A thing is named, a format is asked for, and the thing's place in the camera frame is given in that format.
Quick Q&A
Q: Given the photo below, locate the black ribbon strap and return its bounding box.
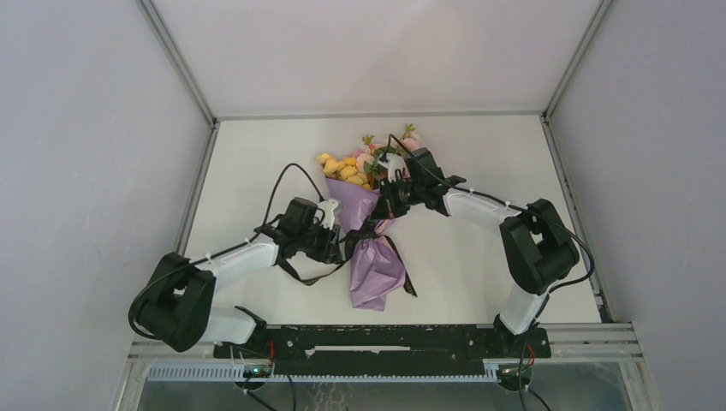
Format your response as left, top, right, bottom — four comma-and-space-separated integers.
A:
277, 221, 420, 300

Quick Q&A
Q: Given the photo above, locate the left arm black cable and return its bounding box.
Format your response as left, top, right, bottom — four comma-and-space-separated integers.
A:
127, 163, 327, 411

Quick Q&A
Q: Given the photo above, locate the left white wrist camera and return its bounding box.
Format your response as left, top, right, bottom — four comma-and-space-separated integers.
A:
316, 198, 341, 230

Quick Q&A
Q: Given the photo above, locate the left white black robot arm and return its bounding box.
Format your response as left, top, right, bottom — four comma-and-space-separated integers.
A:
128, 197, 345, 357

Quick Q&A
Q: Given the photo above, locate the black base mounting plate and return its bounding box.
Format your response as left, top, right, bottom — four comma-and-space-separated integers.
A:
213, 325, 552, 377

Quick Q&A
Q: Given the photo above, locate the aluminium frame rail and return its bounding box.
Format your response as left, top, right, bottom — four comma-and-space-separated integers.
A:
127, 323, 645, 364

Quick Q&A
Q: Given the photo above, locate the fake flower bouquet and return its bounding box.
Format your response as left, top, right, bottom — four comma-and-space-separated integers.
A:
315, 123, 422, 191

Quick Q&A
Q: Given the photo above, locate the white slotted cable duct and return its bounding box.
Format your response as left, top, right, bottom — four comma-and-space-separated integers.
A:
146, 362, 517, 383

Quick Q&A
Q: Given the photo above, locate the purple pink wrapping paper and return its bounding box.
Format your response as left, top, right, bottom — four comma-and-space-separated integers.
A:
325, 178, 407, 311

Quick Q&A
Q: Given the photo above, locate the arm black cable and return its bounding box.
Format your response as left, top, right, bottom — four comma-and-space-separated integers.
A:
385, 134, 597, 411
127, 163, 327, 411

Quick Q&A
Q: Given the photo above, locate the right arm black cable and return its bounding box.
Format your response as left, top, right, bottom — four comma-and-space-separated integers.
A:
385, 134, 597, 411

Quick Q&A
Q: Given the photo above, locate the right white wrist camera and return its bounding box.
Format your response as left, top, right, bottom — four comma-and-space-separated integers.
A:
378, 153, 406, 183

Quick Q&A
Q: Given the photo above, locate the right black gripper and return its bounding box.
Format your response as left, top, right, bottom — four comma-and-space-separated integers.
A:
370, 175, 425, 220

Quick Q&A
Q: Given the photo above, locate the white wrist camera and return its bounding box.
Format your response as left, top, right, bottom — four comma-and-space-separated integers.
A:
378, 153, 406, 183
316, 198, 341, 230

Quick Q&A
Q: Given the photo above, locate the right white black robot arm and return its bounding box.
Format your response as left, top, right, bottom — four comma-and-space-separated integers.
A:
372, 148, 580, 356

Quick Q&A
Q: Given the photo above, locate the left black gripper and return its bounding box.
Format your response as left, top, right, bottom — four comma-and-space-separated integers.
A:
297, 217, 342, 264

